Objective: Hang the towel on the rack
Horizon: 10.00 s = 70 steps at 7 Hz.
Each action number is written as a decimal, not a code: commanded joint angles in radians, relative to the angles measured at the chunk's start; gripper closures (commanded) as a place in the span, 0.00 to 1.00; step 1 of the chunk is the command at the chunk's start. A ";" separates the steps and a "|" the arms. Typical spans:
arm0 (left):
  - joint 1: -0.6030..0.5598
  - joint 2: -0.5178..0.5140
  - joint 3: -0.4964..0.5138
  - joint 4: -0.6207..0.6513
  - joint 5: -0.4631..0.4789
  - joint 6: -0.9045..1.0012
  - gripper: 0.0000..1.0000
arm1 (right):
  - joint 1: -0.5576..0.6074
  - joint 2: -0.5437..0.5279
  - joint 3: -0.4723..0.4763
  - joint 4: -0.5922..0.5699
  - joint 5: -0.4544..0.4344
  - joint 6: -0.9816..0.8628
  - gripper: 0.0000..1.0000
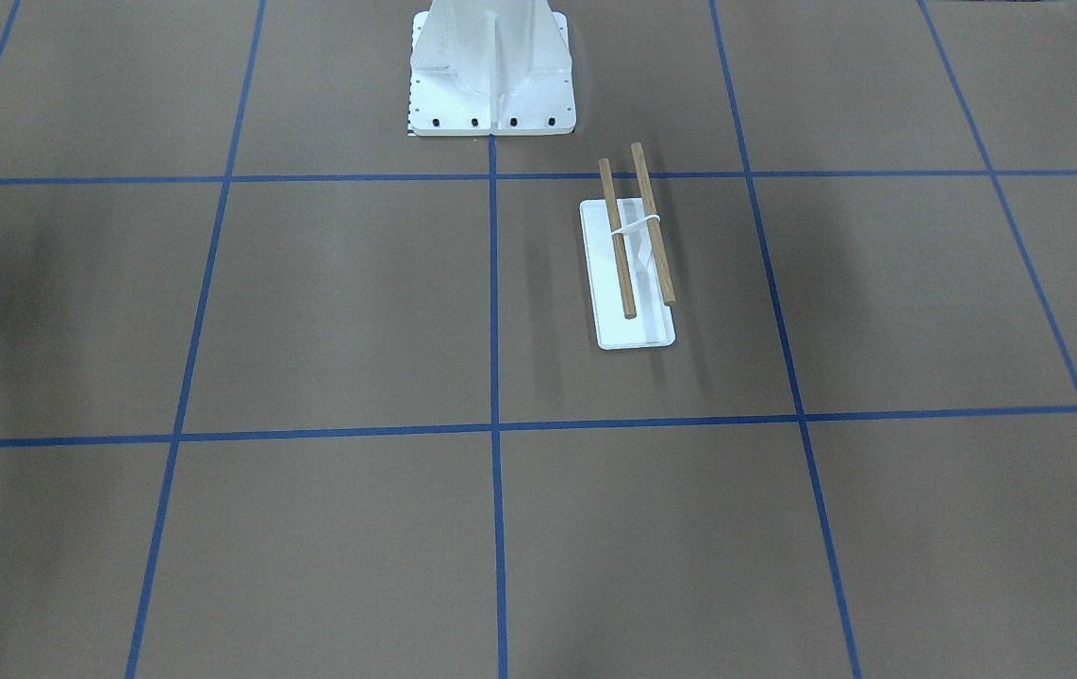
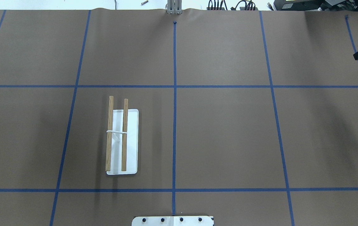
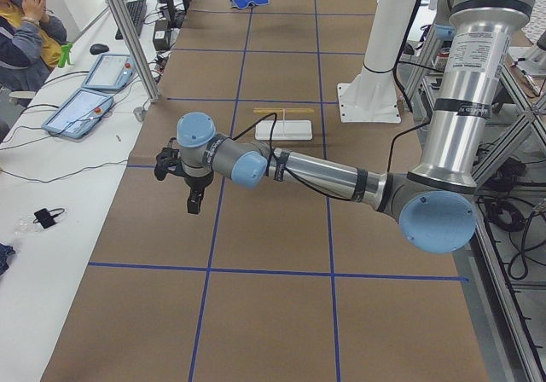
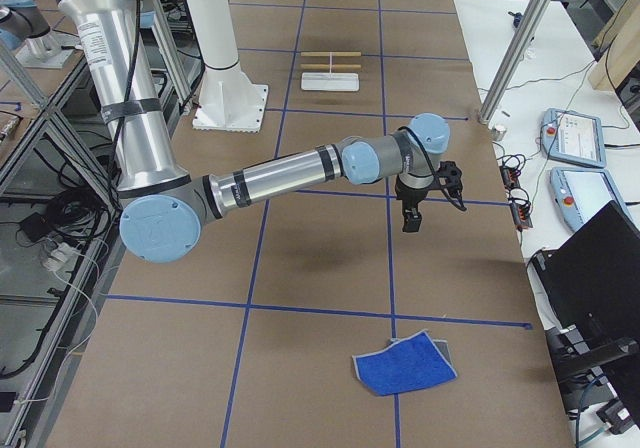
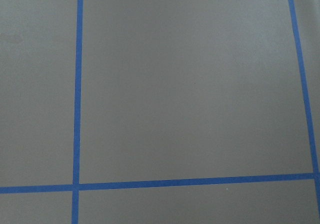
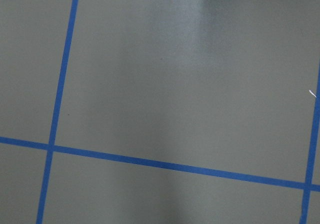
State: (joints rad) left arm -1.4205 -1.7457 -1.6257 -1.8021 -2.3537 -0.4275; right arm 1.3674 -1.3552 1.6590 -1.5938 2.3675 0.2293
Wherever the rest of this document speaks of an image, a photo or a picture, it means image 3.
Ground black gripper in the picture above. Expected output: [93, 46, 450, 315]
[184, 171, 213, 215]

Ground blue towel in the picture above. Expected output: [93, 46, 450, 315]
[229, 0, 270, 10]

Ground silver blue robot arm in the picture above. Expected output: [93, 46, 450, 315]
[173, 0, 534, 253]

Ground white wooden towel rack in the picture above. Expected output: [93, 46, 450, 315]
[253, 107, 314, 141]

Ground small silver cylinder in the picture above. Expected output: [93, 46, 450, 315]
[133, 107, 146, 122]

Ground brown table cover mat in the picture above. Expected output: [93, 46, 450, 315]
[43, 0, 488, 381]

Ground near blue teach pendant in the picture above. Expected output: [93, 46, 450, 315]
[41, 88, 113, 140]

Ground blue teach pendant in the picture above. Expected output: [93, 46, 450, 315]
[41, 88, 113, 140]
[82, 53, 134, 92]

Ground small black adapter box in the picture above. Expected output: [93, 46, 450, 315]
[34, 208, 56, 229]

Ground far blue teach pendant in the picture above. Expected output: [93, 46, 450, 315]
[82, 53, 134, 92]

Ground black power brick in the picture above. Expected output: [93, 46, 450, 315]
[153, 18, 171, 51]

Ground black computer mouse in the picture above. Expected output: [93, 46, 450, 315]
[89, 43, 109, 55]

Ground green spray bottle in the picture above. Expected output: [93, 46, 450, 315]
[57, 43, 73, 68]

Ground black keyboard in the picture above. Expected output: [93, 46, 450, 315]
[125, 0, 148, 38]

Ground person in grey jacket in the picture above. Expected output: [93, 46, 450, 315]
[1, 0, 67, 92]

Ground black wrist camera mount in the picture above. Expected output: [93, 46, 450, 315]
[154, 137, 185, 181]

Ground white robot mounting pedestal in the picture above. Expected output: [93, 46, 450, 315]
[337, 0, 421, 124]

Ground aluminium frame post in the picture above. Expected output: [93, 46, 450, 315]
[107, 0, 160, 103]

